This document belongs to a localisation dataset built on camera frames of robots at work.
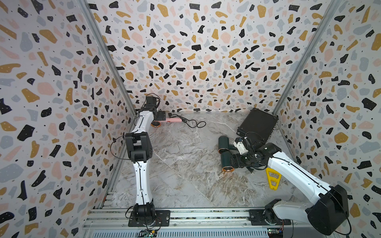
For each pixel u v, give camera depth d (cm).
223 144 97
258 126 106
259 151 57
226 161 90
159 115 98
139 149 64
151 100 86
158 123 110
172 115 118
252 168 92
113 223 73
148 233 68
